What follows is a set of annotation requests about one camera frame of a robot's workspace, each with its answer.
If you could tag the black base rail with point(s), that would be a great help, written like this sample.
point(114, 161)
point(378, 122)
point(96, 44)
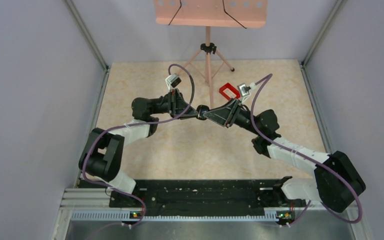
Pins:
point(206, 198)

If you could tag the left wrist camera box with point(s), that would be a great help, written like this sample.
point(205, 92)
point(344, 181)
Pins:
point(172, 81)

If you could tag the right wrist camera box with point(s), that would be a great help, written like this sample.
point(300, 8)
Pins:
point(244, 92)

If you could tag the red plastic box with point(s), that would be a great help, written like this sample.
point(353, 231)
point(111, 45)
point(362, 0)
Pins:
point(228, 91)

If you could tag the black earbud charging case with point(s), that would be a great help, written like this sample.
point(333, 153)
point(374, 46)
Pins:
point(201, 111)

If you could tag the pink music stand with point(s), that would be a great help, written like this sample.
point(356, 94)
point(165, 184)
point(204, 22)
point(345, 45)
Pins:
point(246, 14)

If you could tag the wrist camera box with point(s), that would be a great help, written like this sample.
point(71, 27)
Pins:
point(172, 81)
point(244, 92)

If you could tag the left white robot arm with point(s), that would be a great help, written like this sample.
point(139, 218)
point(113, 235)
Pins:
point(102, 154)

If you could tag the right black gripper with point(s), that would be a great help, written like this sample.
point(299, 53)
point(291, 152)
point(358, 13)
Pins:
point(226, 114)

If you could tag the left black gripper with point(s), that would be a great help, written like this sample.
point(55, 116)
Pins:
point(177, 105)

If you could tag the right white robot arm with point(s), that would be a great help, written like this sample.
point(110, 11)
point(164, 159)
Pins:
point(334, 181)

